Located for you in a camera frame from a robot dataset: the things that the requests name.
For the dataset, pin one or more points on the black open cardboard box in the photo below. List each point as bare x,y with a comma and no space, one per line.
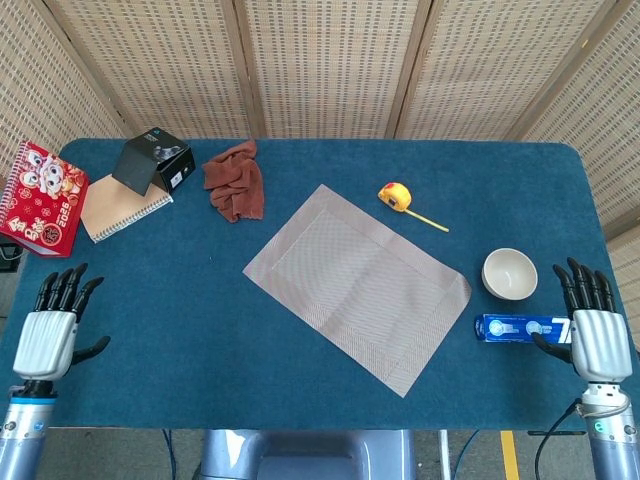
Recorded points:
135,165

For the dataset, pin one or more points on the blue-grey robot torso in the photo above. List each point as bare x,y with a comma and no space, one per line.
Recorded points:
300,455

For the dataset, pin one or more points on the cream round bowl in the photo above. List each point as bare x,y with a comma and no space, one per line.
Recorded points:
510,274

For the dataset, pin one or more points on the grey woven placemat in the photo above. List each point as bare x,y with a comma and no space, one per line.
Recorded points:
350,285

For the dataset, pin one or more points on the red desk calendar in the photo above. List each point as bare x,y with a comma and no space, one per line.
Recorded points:
40,200

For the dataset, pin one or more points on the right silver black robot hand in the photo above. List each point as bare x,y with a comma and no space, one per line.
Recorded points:
600,345

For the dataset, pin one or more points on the yellow tape measure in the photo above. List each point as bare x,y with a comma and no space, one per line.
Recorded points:
395,195

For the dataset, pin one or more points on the tan spiral notebook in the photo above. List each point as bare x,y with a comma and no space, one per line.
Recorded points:
115,205

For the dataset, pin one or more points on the black device beside table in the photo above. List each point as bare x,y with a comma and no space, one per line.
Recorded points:
7,255

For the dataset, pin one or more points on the woven bamboo folding screen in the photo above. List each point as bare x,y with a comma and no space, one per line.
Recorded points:
325,65

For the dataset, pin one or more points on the brown crumpled cloth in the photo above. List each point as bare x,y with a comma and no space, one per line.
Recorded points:
235,185

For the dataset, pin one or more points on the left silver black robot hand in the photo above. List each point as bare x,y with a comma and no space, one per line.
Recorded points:
45,345

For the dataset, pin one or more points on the blue felt table cover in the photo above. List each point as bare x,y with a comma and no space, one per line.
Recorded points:
175,325

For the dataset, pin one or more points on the blue toothpaste box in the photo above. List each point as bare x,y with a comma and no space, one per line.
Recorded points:
510,328

